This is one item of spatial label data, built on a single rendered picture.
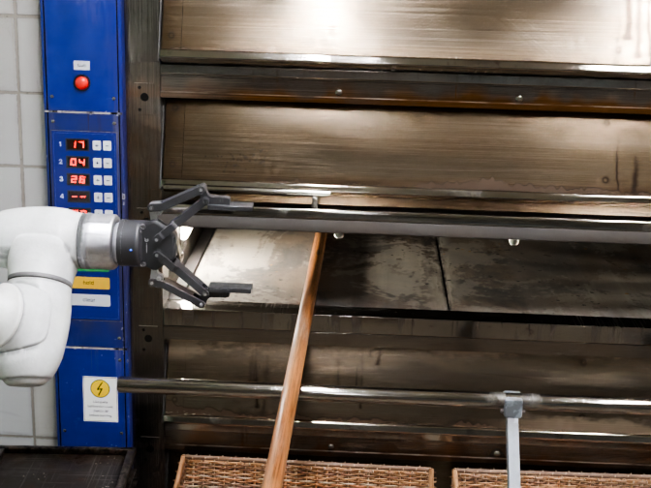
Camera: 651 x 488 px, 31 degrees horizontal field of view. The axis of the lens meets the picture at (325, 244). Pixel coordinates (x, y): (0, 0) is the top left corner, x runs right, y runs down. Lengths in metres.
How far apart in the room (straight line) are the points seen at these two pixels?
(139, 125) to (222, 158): 0.18
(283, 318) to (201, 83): 0.52
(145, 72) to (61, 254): 0.63
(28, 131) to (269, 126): 0.49
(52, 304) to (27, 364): 0.10
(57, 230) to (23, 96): 0.63
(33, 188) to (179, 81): 0.38
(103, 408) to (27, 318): 0.80
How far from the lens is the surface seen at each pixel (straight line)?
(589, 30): 2.40
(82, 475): 2.47
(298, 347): 2.24
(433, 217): 2.29
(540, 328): 2.53
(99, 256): 1.89
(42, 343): 1.85
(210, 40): 2.37
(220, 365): 2.57
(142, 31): 2.40
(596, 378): 2.61
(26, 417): 2.70
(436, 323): 2.50
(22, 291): 1.85
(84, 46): 2.40
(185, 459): 2.62
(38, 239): 1.89
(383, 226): 2.28
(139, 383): 2.19
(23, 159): 2.51
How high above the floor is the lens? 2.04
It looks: 17 degrees down
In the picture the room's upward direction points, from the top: 2 degrees clockwise
